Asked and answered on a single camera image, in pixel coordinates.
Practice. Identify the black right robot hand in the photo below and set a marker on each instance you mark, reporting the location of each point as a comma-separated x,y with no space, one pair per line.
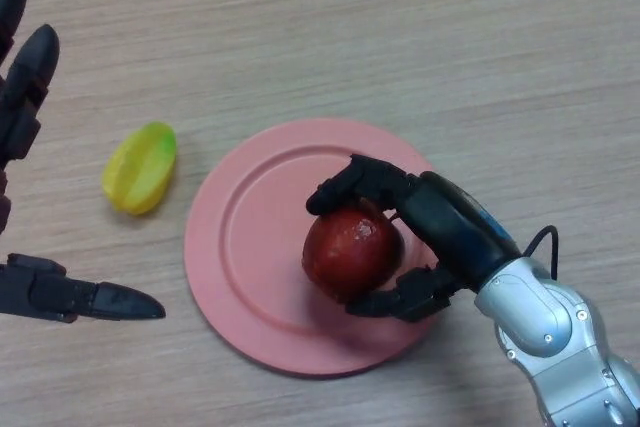
450,227

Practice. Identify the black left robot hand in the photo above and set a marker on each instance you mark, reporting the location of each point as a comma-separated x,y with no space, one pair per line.
20,92

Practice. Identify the red apple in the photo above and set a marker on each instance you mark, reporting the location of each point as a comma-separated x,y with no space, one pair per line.
345,257

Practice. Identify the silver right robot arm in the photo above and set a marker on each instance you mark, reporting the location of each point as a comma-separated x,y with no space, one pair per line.
545,312

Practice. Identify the pink round plate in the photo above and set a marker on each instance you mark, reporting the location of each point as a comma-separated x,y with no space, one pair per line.
250,247

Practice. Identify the yellow green starfruit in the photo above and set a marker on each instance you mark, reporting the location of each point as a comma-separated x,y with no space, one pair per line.
142,172

